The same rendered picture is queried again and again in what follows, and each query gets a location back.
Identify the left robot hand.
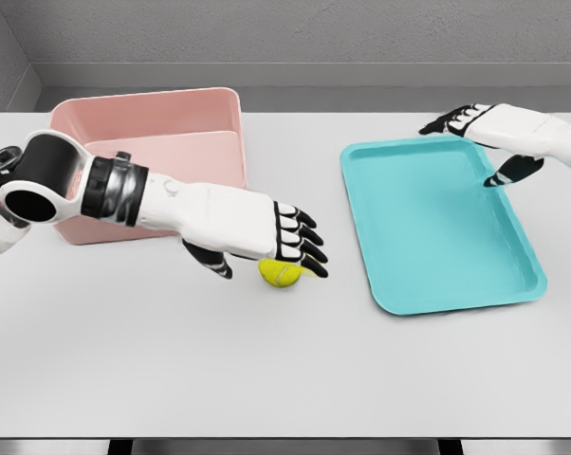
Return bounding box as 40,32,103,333
180,185,330,281

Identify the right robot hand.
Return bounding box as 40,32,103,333
418,102,552,189

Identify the blue tray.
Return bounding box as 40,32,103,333
340,134,548,318

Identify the pink basket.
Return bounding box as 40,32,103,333
48,86,249,246

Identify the yellow tennis ball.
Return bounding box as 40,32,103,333
258,258,316,288

